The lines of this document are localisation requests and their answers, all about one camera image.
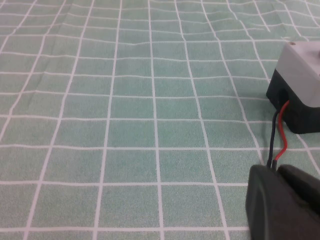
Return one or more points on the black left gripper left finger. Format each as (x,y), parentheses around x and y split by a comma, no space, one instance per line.
(270,207)

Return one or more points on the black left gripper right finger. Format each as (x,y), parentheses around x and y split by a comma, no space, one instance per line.
(305,187)

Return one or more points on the grey black button switch box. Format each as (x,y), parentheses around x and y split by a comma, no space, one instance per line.
(297,75)

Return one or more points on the green white checked tablecloth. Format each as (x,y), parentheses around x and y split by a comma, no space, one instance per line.
(130,120)

